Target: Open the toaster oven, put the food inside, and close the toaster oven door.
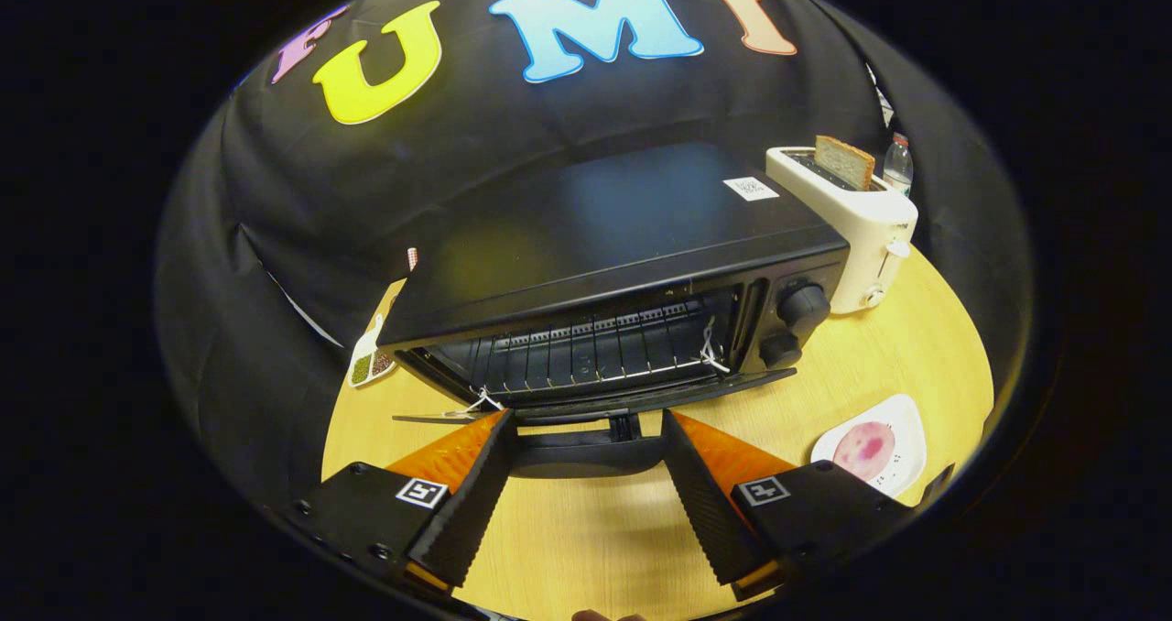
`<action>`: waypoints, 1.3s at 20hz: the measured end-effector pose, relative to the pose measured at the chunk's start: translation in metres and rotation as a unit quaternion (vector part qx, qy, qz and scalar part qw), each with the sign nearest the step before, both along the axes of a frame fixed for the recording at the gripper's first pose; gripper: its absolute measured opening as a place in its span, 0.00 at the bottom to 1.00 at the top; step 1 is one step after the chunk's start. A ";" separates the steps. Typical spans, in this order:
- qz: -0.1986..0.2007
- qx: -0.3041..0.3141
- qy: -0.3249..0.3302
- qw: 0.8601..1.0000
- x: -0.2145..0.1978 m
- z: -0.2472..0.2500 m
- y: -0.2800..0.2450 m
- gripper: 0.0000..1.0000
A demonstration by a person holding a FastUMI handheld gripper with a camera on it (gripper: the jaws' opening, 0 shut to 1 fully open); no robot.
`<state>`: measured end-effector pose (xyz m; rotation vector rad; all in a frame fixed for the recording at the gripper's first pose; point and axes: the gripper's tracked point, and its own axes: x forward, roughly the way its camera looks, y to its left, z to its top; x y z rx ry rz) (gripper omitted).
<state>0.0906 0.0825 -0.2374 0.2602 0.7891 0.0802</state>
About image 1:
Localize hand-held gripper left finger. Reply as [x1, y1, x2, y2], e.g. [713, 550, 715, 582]
[288, 409, 518, 594]

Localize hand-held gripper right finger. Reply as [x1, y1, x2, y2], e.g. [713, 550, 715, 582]
[661, 409, 918, 602]

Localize pink ham slice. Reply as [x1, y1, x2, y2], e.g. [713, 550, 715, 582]
[831, 421, 897, 481]

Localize white square plate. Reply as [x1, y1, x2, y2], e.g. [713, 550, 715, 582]
[810, 394, 928, 499]

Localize black toaster oven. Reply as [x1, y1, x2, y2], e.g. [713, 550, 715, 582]
[375, 142, 851, 481]

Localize white pop-up toaster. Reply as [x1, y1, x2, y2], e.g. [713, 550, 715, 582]
[765, 145, 919, 316]

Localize white divided spice dish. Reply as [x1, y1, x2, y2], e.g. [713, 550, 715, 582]
[347, 314, 397, 389]

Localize brown bread slice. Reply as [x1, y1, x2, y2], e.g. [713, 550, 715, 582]
[814, 135, 876, 191]

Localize clear water bottle red label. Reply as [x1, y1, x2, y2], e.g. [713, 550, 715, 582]
[882, 132, 915, 198]

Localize black backdrop cloth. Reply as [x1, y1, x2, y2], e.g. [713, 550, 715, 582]
[154, 0, 1036, 512]

